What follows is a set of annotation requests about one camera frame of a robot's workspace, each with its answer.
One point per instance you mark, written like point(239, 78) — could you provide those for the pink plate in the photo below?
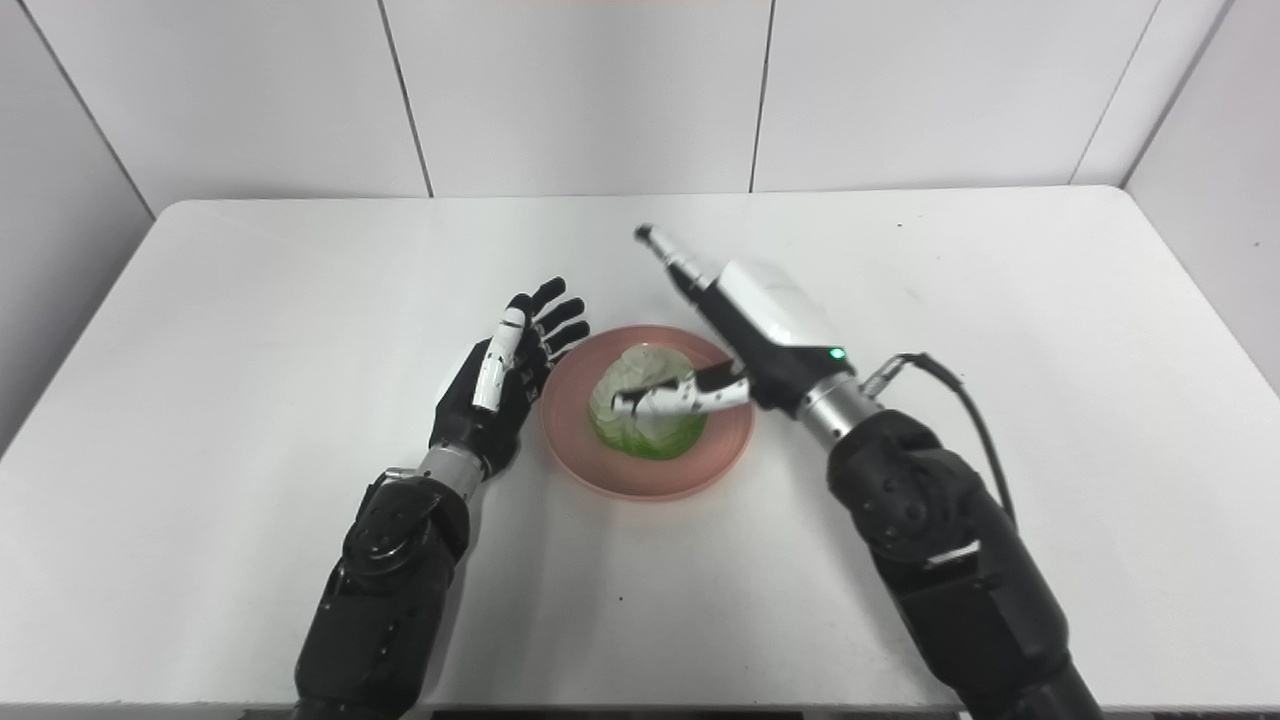
point(640, 480)

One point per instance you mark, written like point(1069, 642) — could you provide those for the green white cabbage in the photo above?
point(645, 440)

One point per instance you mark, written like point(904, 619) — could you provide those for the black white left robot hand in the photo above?
point(475, 420)

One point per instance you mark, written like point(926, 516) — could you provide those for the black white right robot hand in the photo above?
point(780, 340)

